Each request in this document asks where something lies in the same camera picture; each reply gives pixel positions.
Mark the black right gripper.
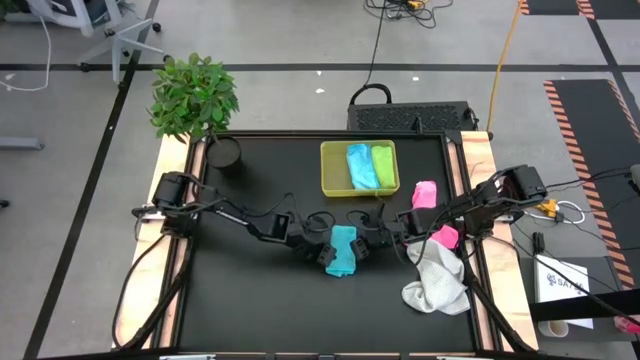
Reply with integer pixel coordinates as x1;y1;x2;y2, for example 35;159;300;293
349;209;405;262

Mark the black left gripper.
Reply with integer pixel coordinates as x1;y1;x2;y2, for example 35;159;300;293
287;220;339;268

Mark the teal terry towel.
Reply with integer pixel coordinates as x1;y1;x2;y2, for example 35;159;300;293
325;224;359;279

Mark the white microfiber towel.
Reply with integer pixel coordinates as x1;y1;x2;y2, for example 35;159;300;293
399;238;472;317

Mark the pink microfiber towel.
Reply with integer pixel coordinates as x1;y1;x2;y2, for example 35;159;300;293
410;180;461;251

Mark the yellow plastic bin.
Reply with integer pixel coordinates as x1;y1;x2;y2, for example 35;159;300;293
319;139;401;198

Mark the light blue microfiber towel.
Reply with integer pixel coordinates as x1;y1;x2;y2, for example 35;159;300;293
345;143;382;191

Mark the lime green microfiber towel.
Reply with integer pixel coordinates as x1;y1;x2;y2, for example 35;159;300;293
370;144;397;189

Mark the black perforated computer case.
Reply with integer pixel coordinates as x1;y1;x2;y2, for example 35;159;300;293
346;101;475;134

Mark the wooden table side board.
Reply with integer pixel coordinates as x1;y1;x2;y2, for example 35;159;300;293
447;130;540;353
113;133;202;352

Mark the yellow power splitter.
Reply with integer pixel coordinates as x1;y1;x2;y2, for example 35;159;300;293
534;198;560;219

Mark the white printed booklet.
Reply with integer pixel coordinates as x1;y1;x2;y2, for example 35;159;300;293
533;254;595;330

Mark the green potted plant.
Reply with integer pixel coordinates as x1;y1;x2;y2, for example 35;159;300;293
148;52;243;170

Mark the beige tape roll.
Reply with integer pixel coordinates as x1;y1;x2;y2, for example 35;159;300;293
538;319;571;339

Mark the black hazard-striped floor mat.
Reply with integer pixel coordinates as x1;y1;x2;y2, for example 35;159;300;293
519;0;597;18
543;78;640;292

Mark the pink object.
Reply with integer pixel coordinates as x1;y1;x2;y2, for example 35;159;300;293
613;314;640;336

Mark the grey office chair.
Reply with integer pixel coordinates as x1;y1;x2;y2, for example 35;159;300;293
24;0;172;85

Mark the grey flat bar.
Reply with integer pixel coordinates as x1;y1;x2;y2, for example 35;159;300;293
0;136;47;152

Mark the black aluminium table frame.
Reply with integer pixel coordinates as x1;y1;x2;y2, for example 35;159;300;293
112;128;540;360

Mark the black power cable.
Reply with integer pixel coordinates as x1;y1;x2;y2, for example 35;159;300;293
348;0;395;108

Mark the black strap bar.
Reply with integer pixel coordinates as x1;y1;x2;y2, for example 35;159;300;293
528;288;640;323

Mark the black floor cable bundle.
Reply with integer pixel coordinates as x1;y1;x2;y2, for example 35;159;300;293
364;0;455;30

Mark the yellow extension cable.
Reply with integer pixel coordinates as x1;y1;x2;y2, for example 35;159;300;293
487;0;525;132

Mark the white floor cable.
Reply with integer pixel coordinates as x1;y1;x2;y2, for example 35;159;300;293
0;14;53;93

